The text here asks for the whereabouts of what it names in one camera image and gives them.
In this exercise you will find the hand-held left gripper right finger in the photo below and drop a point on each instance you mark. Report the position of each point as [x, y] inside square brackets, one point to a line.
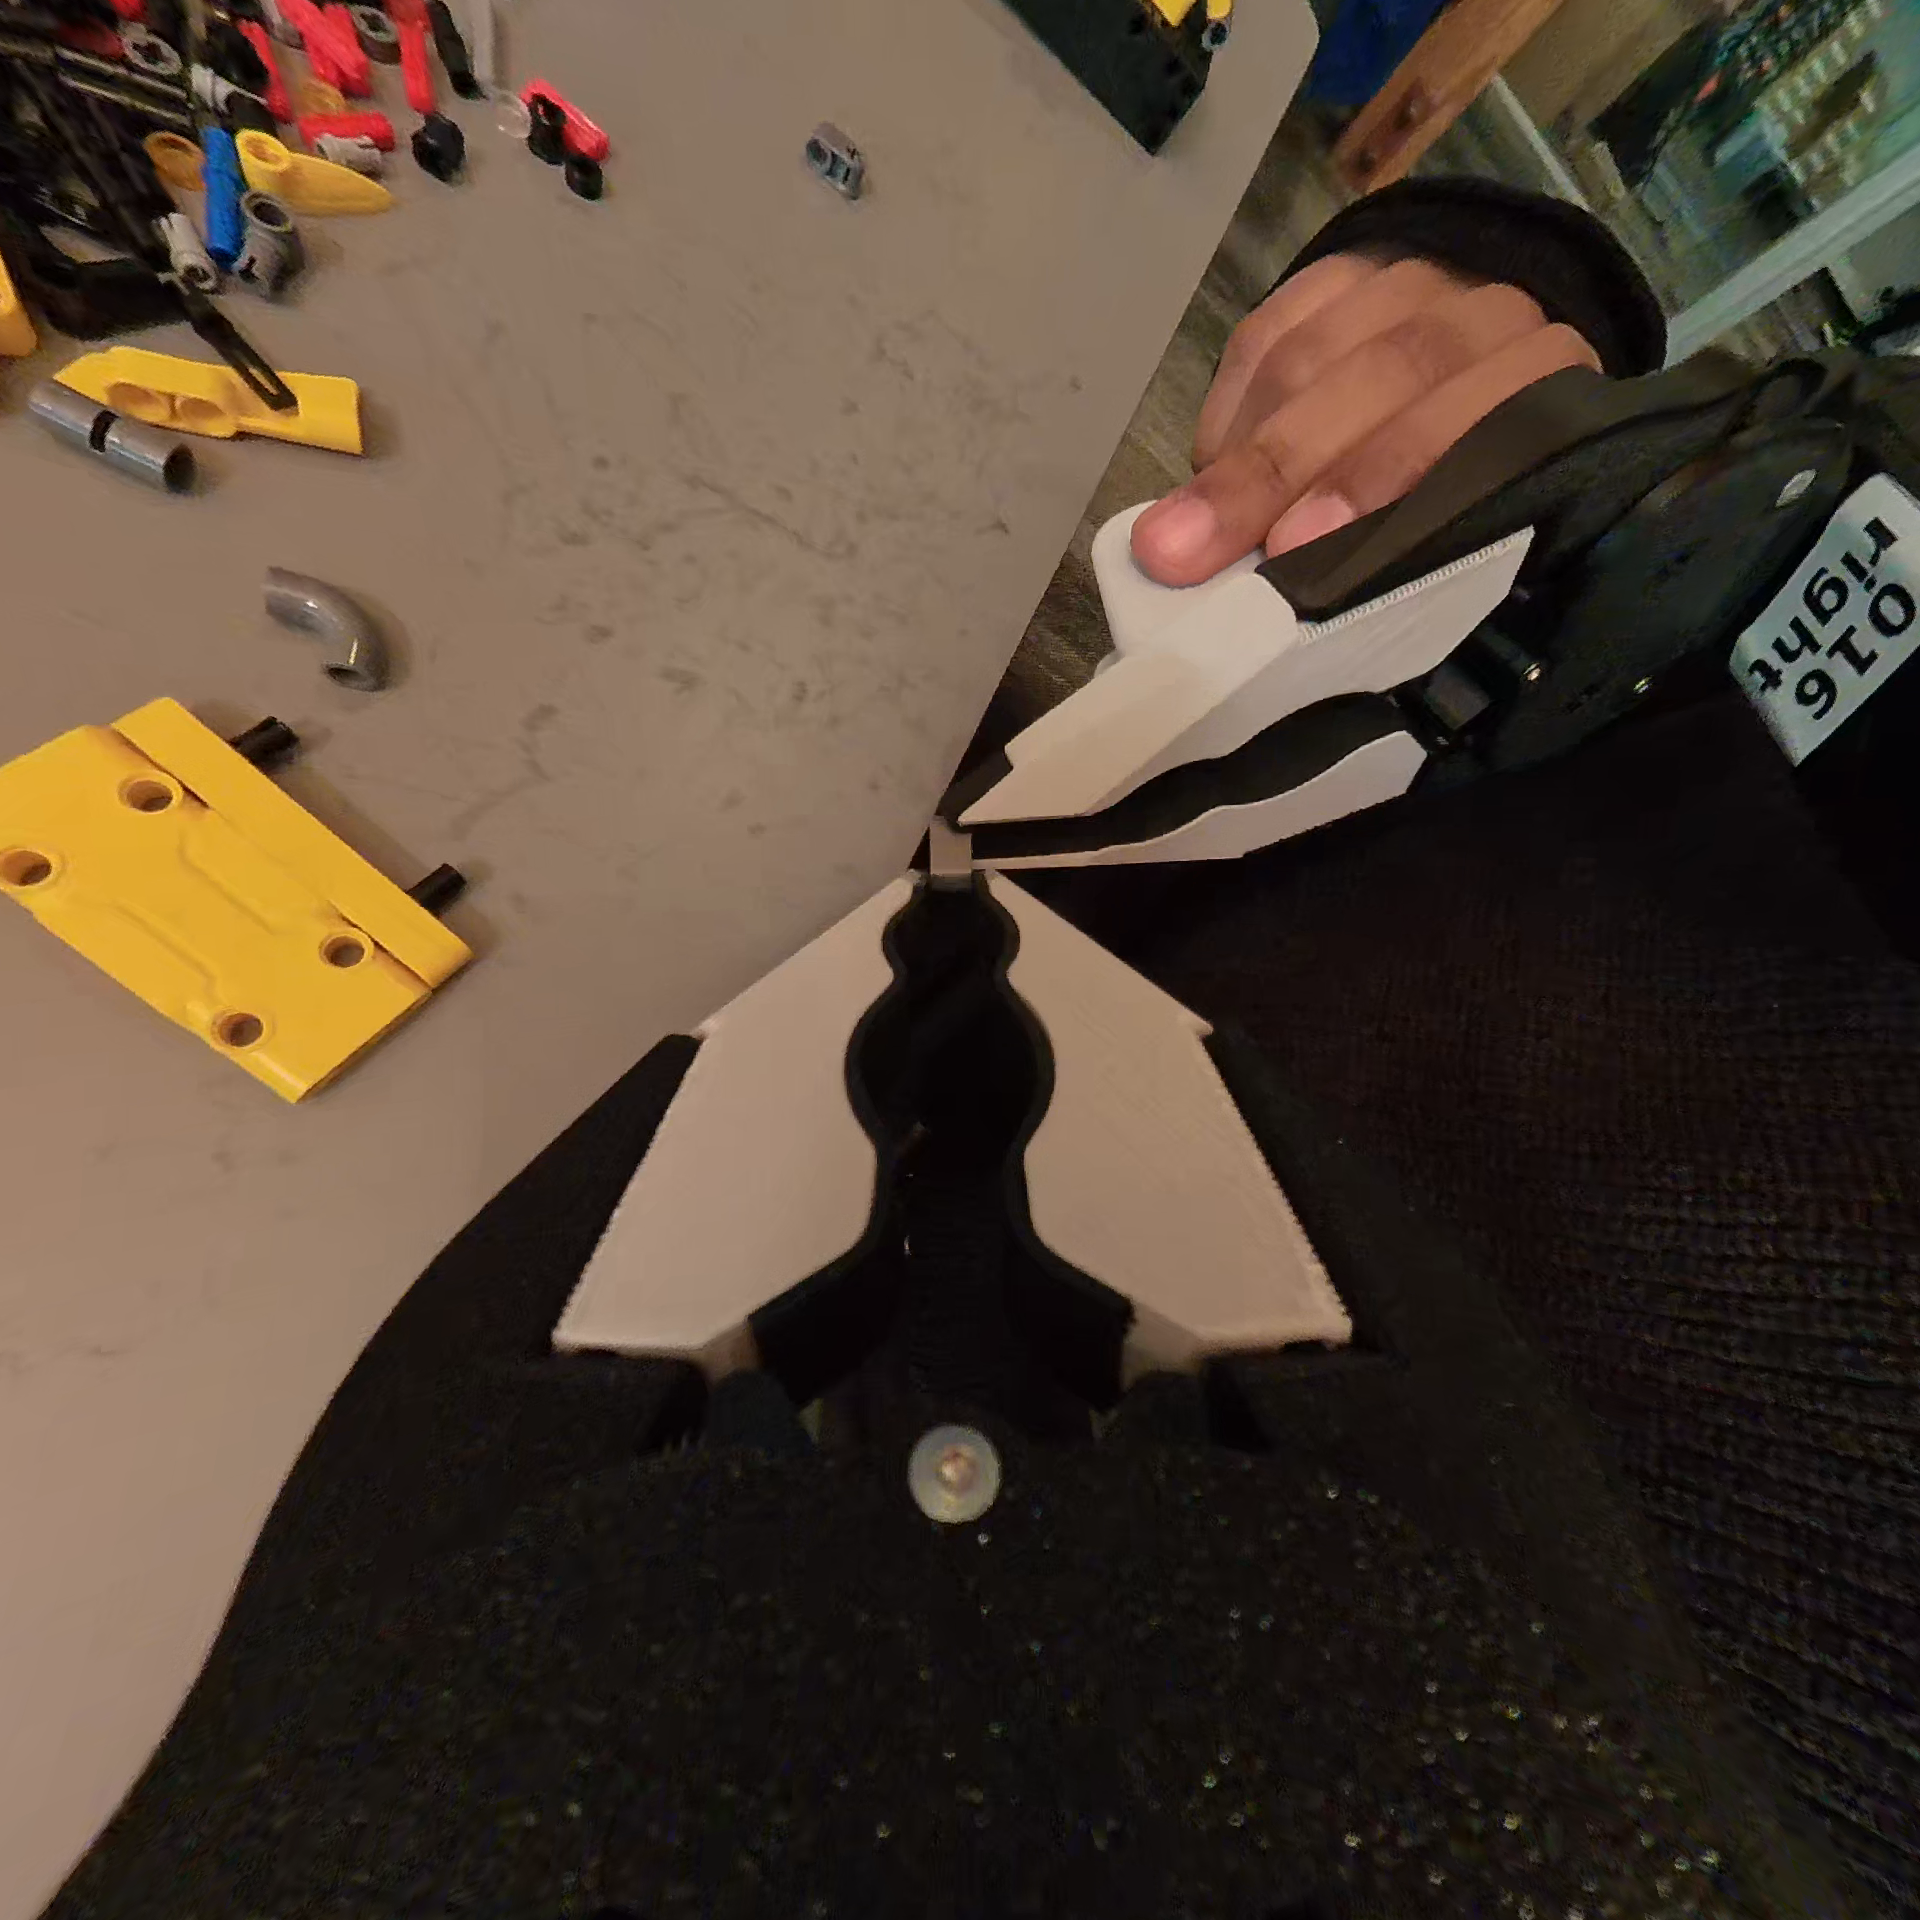
[1170, 1184]

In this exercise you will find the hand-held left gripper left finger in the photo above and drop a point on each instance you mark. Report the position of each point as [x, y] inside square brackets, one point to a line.
[721, 1184]

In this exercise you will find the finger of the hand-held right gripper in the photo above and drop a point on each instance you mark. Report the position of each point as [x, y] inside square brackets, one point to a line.
[1290, 803]
[1201, 704]

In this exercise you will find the grey cross-hole connector piece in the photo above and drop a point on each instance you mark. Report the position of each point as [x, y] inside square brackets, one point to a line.
[836, 160]

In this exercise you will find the grey elbow pipe piece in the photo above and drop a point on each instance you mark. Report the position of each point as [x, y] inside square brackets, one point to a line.
[323, 624]

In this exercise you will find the person's right hand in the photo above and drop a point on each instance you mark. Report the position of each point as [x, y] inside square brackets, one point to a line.
[1349, 389]

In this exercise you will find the yellow flat panel piece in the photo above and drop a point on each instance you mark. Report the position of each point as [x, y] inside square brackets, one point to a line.
[223, 901]

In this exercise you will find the wooden beam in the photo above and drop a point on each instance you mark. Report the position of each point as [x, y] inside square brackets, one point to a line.
[1423, 89]

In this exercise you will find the yellow black toy model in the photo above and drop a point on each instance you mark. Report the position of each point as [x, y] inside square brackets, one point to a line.
[1117, 61]

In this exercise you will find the red connector piece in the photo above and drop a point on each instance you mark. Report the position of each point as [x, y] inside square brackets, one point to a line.
[577, 126]

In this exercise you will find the yellow tooth piece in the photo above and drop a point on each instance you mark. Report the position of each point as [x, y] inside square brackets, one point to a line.
[323, 179]

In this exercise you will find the pile of toy building pieces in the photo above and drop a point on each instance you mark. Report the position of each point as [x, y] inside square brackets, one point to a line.
[150, 120]

